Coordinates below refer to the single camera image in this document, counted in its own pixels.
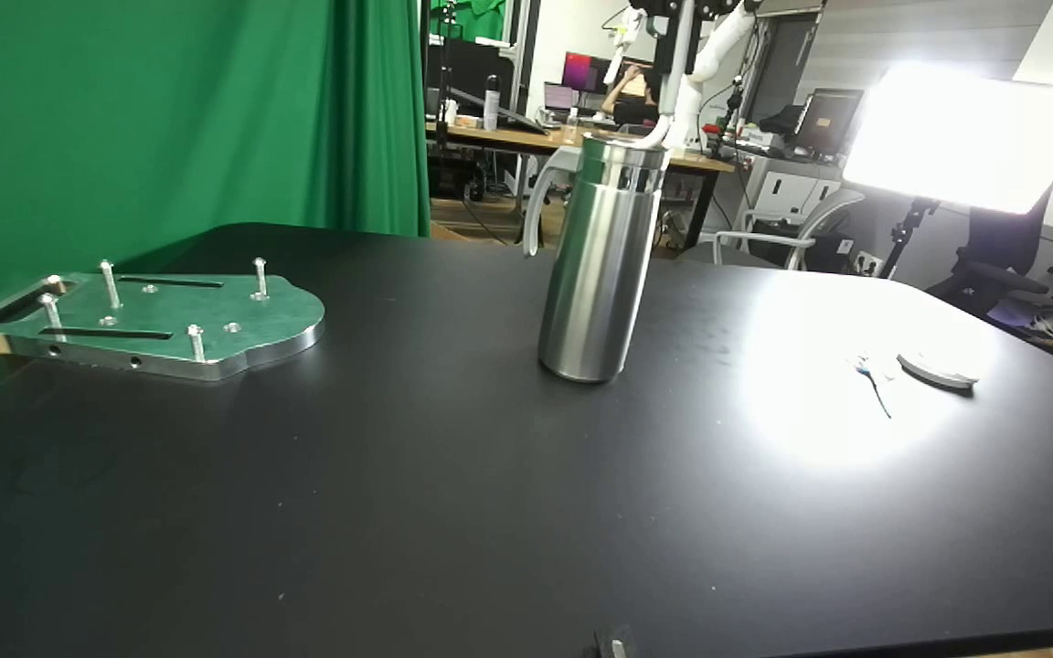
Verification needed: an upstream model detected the silver metal flask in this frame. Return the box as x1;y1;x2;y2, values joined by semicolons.
520;114;676;386

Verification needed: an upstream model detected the white handled bottle brush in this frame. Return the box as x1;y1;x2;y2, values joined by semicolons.
634;0;693;146

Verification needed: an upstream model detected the wooden desk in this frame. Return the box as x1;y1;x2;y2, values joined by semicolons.
426;114;738;259

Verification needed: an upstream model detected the grey office chair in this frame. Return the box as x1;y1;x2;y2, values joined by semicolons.
697;223;825;273

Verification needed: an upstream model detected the monitor with red screen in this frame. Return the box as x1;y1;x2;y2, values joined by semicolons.
559;46;615;90

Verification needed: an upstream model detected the green metal mounting plate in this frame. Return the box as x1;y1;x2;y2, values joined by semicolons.
0;257;330;384

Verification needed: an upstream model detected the green curtain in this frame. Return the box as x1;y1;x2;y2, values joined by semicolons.
0;0;435;426

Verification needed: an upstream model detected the bright softbox light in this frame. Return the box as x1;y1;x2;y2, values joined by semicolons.
840;57;1053;220

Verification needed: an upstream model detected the black office chair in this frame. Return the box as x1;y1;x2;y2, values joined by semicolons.
923;200;1053;359

